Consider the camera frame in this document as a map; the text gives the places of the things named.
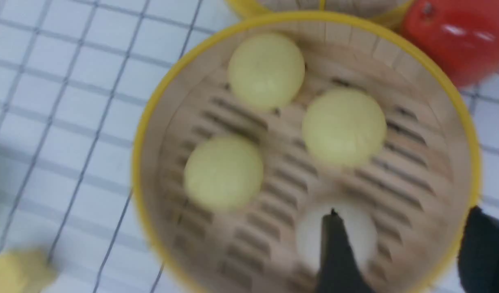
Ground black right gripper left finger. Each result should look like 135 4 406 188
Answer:
315 208 374 293

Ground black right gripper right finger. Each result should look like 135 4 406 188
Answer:
457 206 499 293

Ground white steamed bun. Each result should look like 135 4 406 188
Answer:
296 198 378 272

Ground yellow steamed bun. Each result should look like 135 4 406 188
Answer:
227 32 306 111
183 136 264 212
301 87 387 167

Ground bamboo steamer tray yellow rims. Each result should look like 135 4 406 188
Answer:
131 11 481 293

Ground woven bamboo steamer lid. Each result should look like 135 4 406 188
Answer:
225 0 413 28

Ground red toy tomato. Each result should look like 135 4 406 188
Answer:
401 0 499 87

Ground yellow foam cube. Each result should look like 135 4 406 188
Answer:
0 248 58 293

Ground white grid tablecloth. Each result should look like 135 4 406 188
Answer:
0 0 499 293

